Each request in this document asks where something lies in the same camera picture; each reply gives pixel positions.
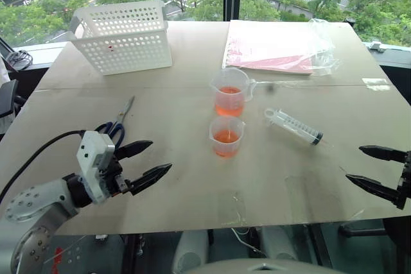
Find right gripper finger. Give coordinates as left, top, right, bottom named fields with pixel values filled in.
left=358, top=144, right=408, bottom=163
left=345, top=173, right=402, bottom=206

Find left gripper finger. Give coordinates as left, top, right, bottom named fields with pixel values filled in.
left=130, top=163, right=173, bottom=196
left=114, top=140, right=153, bottom=160

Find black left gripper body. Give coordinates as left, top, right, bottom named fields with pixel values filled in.
left=96, top=154, right=134, bottom=198

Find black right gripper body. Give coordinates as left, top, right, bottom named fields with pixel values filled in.
left=396, top=150, right=411, bottom=210

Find small beaker with orange liquid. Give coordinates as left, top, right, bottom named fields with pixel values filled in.
left=209, top=116, right=247, bottom=158

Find clear plastic syringe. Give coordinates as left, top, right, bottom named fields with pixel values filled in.
left=263, top=108, right=335, bottom=148

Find large beaker with orange liquid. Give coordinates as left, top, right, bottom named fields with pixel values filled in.
left=209, top=67, right=258, bottom=117

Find white rounded leg shell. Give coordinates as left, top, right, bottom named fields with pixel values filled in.
left=259, top=225, right=299, bottom=261
left=172, top=230, right=210, bottom=273

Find white perforated plastic basket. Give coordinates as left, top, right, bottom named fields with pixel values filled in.
left=66, top=0, right=173, bottom=77

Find clear plastic bag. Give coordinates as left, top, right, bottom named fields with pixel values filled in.
left=301, top=18, right=341, bottom=78

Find black chair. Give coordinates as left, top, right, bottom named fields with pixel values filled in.
left=0, top=80, right=20, bottom=118

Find grey rounded body shell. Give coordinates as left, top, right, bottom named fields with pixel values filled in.
left=184, top=257, right=349, bottom=274

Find pink paper pad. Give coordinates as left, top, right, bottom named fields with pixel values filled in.
left=222, top=19, right=317, bottom=76

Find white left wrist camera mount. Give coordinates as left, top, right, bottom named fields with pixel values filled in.
left=76, top=130, right=116, bottom=205

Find blue handled scissors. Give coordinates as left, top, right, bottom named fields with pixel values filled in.
left=94, top=95, right=136, bottom=148

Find black table bracket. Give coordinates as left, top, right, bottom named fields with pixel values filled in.
left=338, top=220, right=387, bottom=239

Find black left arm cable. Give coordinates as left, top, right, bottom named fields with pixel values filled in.
left=0, top=130, right=87, bottom=204

